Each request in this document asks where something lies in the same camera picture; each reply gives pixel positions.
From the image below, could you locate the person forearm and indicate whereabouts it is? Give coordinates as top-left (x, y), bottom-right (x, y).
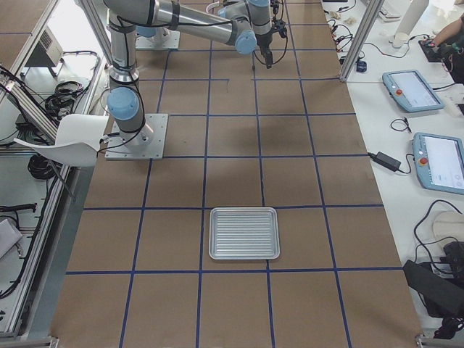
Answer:
top-left (432, 16), bottom-right (463, 46)

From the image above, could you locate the ribbed silver metal tray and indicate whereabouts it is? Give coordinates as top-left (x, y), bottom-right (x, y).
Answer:
top-left (209, 207), bottom-right (281, 260)

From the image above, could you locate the white curved plastic part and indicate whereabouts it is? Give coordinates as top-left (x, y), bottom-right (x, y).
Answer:
top-left (205, 1), bottom-right (220, 15)

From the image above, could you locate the white paper cup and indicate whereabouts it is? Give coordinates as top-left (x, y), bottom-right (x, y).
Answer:
top-left (391, 32), bottom-right (409, 49)

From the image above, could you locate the white lamp stand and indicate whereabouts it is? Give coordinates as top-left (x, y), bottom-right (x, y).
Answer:
top-left (391, 0), bottom-right (429, 42)

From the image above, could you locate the upper blue teach pendant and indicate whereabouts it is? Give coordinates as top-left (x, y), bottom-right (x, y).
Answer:
top-left (382, 70), bottom-right (444, 113)

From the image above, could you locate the blue teach pendant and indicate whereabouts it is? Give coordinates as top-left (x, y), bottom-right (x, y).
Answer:
top-left (382, 70), bottom-right (444, 113)
top-left (412, 133), bottom-right (463, 195)

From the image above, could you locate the black power adapter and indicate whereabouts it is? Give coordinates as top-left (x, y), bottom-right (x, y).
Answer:
top-left (368, 152), bottom-right (401, 172)

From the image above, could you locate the white plastic chair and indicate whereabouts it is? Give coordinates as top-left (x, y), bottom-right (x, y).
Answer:
top-left (14, 114), bottom-right (109, 167)

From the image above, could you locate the lower blue teach pendant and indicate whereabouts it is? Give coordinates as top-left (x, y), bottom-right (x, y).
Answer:
top-left (412, 133), bottom-right (463, 195)

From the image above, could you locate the grey control box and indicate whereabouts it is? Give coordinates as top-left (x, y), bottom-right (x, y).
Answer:
top-left (25, 25), bottom-right (64, 68)

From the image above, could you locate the black bag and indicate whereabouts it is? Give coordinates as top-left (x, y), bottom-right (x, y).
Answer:
top-left (403, 260), bottom-right (463, 318)

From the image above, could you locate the aluminium frame post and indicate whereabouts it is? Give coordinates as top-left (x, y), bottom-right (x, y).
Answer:
top-left (339, 0), bottom-right (383, 83)

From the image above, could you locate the black looped cable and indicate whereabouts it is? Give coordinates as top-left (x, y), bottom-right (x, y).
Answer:
top-left (390, 116), bottom-right (412, 133)

